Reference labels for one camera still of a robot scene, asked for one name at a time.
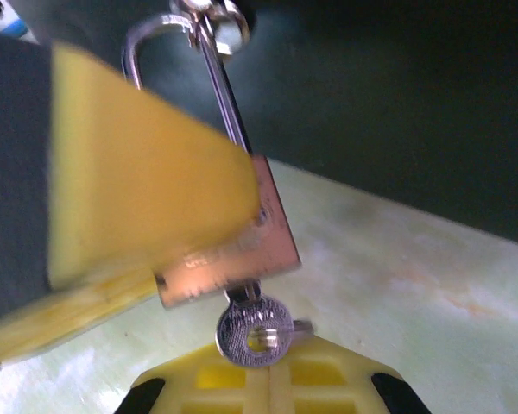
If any brass padlock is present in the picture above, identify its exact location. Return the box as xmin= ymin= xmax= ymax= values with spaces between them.
xmin=120 ymin=11 xmax=303 ymax=310

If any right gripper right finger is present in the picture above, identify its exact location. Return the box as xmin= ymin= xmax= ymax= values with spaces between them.
xmin=269 ymin=332 xmax=433 ymax=414

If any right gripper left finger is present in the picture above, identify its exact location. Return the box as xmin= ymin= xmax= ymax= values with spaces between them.
xmin=127 ymin=343 xmax=272 ymax=414

